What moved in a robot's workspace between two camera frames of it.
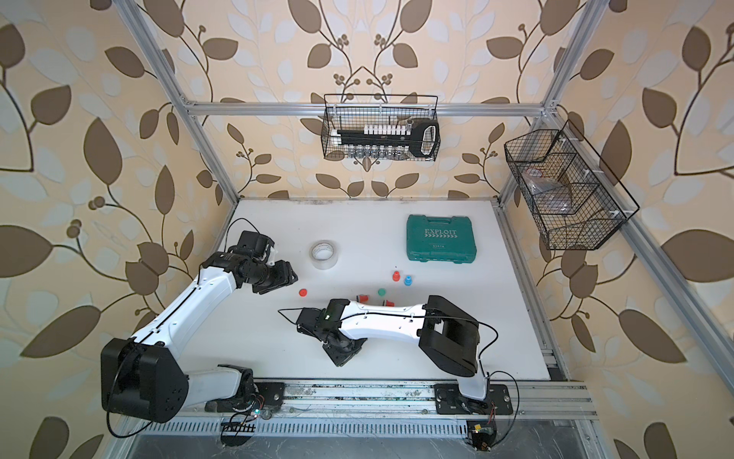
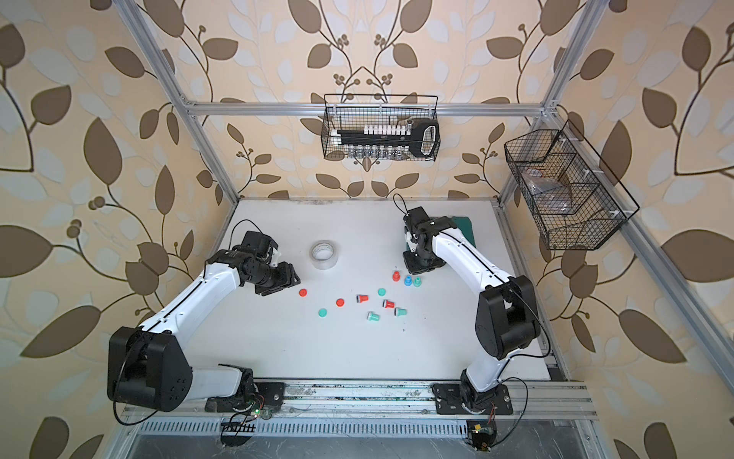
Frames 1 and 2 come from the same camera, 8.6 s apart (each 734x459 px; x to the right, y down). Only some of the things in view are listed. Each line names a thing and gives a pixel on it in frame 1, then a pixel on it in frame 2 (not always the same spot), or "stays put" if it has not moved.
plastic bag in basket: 550,196 stays put
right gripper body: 339,355 -> 418,262
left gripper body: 269,276 stays put
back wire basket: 380,126 stays put
